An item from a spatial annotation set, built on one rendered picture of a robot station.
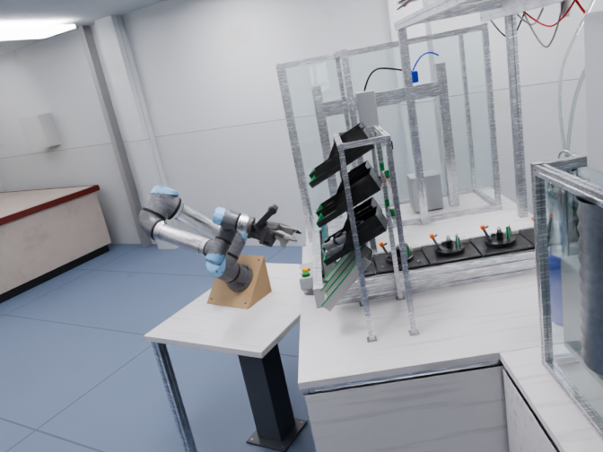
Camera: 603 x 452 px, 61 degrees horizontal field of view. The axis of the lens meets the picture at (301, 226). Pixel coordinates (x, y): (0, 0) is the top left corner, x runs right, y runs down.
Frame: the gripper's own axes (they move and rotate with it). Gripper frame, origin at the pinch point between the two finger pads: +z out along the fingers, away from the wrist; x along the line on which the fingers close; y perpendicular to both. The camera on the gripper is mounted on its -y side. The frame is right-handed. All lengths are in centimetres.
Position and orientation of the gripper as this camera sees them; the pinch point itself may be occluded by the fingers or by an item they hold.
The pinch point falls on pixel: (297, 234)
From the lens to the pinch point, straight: 209.4
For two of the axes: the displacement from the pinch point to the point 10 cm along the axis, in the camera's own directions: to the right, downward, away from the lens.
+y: -2.4, 9.0, 3.6
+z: 9.5, 2.9, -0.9
